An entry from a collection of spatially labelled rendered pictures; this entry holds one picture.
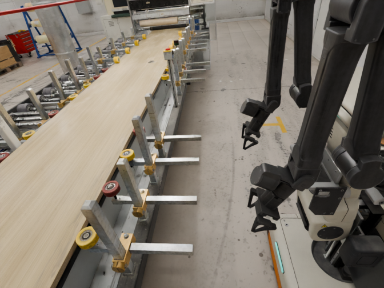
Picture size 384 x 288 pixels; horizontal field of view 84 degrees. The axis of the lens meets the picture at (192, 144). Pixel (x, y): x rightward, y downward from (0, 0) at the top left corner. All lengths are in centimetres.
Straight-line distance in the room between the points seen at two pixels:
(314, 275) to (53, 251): 132
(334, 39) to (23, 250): 116
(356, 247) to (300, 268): 49
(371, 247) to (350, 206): 19
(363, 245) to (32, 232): 135
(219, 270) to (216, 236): 26
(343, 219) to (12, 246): 133
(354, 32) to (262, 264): 160
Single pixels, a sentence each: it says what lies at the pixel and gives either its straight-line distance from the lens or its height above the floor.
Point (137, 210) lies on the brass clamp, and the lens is 108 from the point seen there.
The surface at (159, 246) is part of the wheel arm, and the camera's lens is 95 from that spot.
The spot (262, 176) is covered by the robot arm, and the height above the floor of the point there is 122.
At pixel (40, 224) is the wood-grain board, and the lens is 116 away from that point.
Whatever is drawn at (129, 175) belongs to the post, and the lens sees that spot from 94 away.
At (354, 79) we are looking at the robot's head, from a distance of 84.
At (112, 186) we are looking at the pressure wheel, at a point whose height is 91.
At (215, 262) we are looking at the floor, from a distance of 180.
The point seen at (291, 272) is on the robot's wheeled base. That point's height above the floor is 28.
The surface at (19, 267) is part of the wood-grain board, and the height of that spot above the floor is 90.
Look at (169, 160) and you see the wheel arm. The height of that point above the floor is 85.
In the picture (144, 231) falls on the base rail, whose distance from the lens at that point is 116.
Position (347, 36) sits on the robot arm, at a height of 156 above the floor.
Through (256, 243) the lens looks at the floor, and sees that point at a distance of 189.
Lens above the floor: 166
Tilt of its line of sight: 37 degrees down
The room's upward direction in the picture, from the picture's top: 7 degrees counter-clockwise
